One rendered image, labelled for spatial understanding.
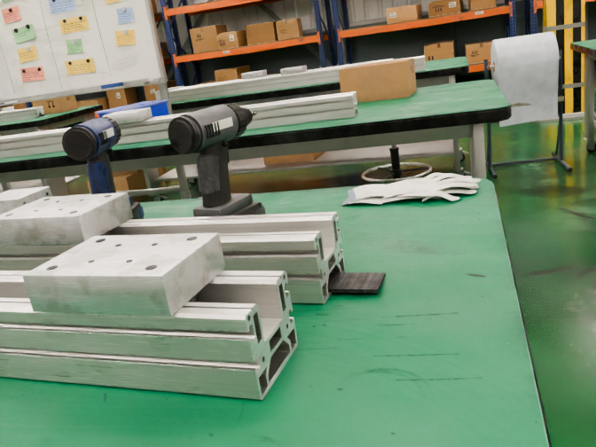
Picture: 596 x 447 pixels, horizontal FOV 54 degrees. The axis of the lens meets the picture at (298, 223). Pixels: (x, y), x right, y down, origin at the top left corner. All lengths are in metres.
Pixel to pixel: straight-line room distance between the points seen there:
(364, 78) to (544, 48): 1.79
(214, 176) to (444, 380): 0.53
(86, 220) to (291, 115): 1.50
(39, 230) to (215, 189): 0.27
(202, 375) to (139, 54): 3.39
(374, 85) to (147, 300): 2.16
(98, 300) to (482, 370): 0.35
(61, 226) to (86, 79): 3.26
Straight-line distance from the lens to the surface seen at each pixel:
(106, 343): 0.60
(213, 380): 0.56
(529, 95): 4.18
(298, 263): 0.68
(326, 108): 2.20
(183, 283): 0.55
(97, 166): 1.08
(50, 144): 2.70
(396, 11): 10.04
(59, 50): 4.16
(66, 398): 0.64
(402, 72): 2.59
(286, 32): 10.46
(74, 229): 0.83
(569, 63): 6.18
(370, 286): 0.71
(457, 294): 0.69
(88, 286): 0.57
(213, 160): 0.93
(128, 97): 12.07
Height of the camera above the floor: 1.08
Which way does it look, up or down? 17 degrees down
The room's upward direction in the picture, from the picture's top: 9 degrees counter-clockwise
